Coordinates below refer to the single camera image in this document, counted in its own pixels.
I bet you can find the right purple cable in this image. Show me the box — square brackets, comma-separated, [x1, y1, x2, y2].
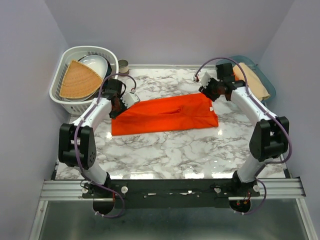
[194, 57, 294, 216]

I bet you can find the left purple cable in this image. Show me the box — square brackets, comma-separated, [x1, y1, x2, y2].
[74, 73, 137, 220]

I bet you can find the dark dish in basket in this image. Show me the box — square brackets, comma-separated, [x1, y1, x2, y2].
[86, 52, 116, 86]

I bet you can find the rolled beige t shirt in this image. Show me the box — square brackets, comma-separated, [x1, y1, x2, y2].
[233, 62, 271, 101]

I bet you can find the white bowl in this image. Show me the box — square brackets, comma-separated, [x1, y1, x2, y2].
[76, 54, 109, 78]

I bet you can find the blue transparent plastic bin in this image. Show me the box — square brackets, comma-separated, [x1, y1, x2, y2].
[230, 55, 276, 103]

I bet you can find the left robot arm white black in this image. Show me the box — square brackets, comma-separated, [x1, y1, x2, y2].
[58, 79, 128, 198]

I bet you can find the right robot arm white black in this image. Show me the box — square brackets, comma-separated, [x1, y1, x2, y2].
[193, 63, 291, 196]

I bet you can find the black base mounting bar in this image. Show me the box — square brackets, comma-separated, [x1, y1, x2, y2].
[82, 177, 260, 209]

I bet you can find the orange t shirt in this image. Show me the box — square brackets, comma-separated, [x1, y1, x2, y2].
[111, 93, 219, 136]

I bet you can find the white plastic basket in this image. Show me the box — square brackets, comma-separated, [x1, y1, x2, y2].
[49, 45, 119, 116]

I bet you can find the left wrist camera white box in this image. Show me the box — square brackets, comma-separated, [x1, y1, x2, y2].
[120, 92, 141, 109]

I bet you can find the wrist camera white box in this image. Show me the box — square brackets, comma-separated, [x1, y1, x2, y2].
[120, 92, 141, 109]
[200, 72, 212, 89]

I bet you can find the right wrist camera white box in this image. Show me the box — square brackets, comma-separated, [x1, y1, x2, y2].
[200, 72, 212, 89]

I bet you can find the woven wicker fan tray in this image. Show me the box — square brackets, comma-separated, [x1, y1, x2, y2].
[59, 60, 103, 99]

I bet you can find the purple cable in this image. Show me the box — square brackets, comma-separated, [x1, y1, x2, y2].
[194, 57, 294, 216]
[74, 73, 137, 220]

